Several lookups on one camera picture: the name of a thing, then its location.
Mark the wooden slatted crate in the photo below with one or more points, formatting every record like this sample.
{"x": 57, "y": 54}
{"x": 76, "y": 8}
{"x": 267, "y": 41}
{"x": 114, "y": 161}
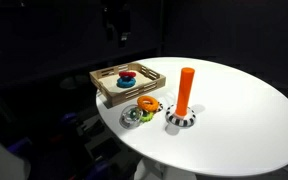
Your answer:
{"x": 105, "y": 80}

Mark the orange stacking post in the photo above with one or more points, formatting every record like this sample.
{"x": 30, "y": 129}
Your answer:
{"x": 186, "y": 80}

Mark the white table pedestal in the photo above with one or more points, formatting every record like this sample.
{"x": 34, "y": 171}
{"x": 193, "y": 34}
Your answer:
{"x": 148, "y": 169}

